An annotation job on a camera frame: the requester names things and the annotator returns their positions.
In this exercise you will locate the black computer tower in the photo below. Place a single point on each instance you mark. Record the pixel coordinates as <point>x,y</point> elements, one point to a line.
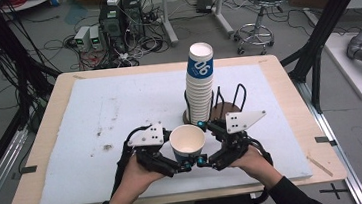
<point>113,26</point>
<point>133,12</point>

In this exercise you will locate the white floor board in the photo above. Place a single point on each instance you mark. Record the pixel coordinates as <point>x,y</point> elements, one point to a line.
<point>354,75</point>

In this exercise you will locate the person's right hand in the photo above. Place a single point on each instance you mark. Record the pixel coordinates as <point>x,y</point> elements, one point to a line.
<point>259,170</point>

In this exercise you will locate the round white table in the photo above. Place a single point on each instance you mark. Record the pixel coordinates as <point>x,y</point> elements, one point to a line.
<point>28,2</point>

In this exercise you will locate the black box on floor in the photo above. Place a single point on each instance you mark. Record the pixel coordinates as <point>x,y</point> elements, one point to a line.
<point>204,3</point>

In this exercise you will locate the black frame post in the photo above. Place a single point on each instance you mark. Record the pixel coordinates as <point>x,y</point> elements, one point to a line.
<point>325,24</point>

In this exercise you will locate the grey power supply unit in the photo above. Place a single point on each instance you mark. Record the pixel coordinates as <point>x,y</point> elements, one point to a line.
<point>95,37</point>
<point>82,37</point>

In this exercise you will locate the black tape piece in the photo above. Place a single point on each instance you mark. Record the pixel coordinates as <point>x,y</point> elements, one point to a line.
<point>26,170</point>
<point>325,140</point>

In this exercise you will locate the white table leg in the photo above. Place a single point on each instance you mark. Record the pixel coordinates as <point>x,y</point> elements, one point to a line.
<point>222,11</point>
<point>168,22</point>

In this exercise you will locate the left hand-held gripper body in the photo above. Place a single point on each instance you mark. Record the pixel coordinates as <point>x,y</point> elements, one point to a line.
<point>149,137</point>

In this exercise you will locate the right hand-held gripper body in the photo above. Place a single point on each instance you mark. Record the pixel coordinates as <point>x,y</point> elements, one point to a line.
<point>237,121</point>

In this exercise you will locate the white foam mat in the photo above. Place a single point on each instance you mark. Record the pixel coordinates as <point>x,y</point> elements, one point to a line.
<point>95,170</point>

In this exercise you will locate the thin wooden strip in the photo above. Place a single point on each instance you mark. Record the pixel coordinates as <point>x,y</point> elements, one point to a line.
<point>320,166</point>

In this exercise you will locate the stack of paper cups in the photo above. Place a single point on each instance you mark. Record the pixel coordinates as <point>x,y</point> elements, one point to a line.
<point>201,90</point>

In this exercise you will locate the single white blue paper cup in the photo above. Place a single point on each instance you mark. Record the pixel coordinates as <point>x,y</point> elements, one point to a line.
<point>188,141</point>

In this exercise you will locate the person's left hand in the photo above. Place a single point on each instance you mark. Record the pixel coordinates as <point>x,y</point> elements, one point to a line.
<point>133,183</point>

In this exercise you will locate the black round stool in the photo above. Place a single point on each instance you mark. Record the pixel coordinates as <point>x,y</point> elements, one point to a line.
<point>262,10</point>

